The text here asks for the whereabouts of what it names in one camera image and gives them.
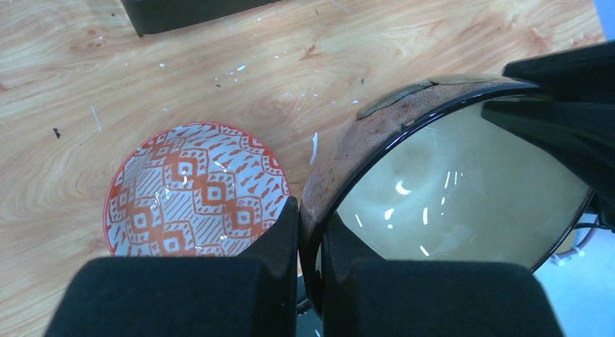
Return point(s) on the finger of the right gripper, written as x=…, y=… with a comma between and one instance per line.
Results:
x=586, y=72
x=579, y=135

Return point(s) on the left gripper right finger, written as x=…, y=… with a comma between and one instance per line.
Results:
x=365, y=295

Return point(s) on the black wire dish rack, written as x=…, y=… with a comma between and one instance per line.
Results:
x=158, y=16

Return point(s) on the red patterned bowl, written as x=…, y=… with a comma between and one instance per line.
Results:
x=201, y=189

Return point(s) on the brown cream glazed bowl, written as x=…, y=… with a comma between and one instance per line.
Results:
x=419, y=174

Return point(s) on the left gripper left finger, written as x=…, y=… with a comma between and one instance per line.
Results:
x=251, y=294

